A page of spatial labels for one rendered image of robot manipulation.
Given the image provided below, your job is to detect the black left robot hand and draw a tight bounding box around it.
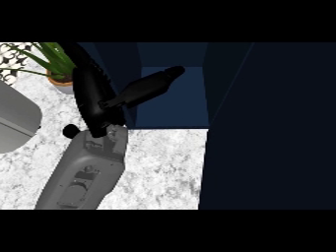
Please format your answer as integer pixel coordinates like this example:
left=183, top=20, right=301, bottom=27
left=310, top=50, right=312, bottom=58
left=58, top=41, right=187, bottom=139

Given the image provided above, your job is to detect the dark wine bottle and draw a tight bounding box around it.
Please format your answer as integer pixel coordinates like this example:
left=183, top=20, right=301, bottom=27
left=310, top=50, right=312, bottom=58
left=61, top=123, right=82, bottom=140

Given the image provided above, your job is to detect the dark blue open cabinet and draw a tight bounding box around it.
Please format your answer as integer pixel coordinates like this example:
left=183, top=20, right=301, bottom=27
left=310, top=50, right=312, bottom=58
left=78, top=41, right=255, bottom=130

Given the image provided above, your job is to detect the dark blue cabinet door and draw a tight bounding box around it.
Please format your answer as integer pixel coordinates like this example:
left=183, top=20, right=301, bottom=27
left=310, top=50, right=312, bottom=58
left=198, top=41, right=336, bottom=211

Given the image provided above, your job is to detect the green plant in terracotta pot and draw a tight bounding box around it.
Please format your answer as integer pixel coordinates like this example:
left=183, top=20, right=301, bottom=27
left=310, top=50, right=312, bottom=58
left=10, top=41, right=79, bottom=95

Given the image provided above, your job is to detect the grey rounded appliance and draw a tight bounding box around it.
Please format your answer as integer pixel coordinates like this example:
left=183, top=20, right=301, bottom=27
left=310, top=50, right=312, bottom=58
left=0, top=67, right=44, bottom=155

